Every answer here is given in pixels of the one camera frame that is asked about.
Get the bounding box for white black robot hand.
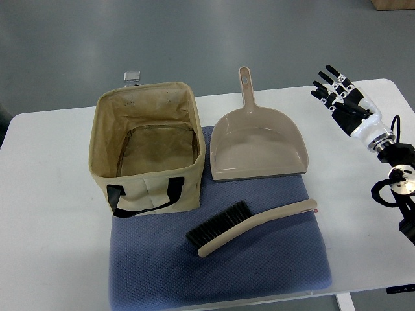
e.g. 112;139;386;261
311;65;396;153

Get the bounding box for beige hand broom black bristles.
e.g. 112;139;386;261
185;199;318;258

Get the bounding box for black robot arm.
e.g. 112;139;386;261
371;115;414;242

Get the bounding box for yellow fabric storage bag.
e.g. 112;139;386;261
88;82;206;218

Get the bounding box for beige plastic dustpan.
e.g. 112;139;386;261
209;67;309;181

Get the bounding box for brown cardboard box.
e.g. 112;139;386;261
371;0;415;11

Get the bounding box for black table control panel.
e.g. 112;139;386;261
386;284;415;294

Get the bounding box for white table leg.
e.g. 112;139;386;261
335;293;356;311

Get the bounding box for small metal clip object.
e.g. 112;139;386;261
123;71;141;87

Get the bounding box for blue cushion mat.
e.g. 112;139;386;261
108;125;333;308

